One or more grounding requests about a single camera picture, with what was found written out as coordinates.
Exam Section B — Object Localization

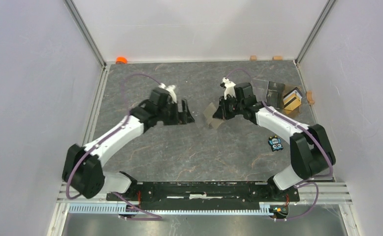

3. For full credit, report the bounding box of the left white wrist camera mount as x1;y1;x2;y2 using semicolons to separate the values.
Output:
159;83;178;103

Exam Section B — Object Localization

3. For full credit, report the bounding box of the wooden block right wall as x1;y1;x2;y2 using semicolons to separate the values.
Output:
306;90;315;106

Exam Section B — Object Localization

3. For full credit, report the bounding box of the silver credit card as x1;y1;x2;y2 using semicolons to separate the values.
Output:
283;87;303;111

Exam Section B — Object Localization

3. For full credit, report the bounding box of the black blue owl sticker toy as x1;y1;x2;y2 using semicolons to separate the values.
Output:
268;136;284;152

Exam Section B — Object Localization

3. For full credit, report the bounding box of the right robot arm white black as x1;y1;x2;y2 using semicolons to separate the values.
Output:
213;78;336;201

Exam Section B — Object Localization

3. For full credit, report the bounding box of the clear three-compartment plastic box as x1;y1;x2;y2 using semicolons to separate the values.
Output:
251;80;304;118

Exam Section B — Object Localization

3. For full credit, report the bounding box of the olive card holder wallet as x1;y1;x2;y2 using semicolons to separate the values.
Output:
203;103;225;130

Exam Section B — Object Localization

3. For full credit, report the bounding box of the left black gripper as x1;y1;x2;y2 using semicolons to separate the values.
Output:
157;99;194;126

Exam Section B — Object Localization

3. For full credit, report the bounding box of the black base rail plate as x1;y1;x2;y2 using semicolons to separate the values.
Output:
121;181;300;210

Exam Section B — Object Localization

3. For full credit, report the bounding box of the orange round cap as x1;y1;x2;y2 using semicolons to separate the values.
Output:
115;57;128;64

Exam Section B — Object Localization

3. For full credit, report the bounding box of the white slotted cable duct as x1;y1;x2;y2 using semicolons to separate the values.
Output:
68;203;273;216

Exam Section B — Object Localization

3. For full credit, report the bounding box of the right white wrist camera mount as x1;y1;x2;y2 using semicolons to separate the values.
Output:
220;77;236;100

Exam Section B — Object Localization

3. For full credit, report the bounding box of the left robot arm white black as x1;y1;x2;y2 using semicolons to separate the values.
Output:
62;86;194;201

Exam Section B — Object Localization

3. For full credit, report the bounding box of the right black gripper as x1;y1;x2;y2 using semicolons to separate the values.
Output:
214;95;244;121

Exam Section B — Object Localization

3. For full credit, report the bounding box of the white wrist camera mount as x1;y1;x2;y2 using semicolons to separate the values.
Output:
159;83;178;103
220;77;236;100

